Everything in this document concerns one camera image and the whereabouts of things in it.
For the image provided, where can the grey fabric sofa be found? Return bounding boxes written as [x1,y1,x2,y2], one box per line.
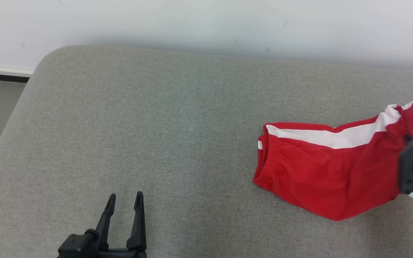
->
[0,45,413,258]

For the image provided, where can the white wall baseboard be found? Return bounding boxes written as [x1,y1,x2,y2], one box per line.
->
[0,64,35,83]

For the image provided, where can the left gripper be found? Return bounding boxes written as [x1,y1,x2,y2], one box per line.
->
[57,191,148,258]

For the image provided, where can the red shorts with white stripe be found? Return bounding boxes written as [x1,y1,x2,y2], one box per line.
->
[253,99,413,221]

